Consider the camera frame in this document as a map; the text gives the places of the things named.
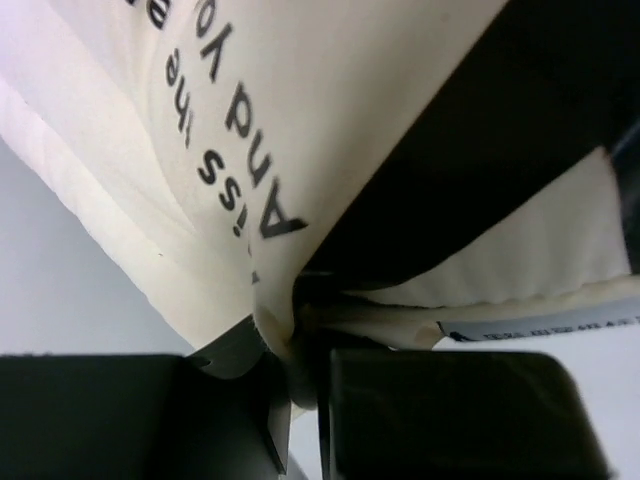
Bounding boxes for cream printed pillow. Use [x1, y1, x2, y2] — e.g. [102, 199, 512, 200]
[0, 0, 640, 413]

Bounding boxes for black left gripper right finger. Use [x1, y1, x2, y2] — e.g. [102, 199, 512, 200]
[319, 349, 611, 479]

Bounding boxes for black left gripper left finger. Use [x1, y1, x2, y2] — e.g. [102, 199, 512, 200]
[1, 319, 290, 479]

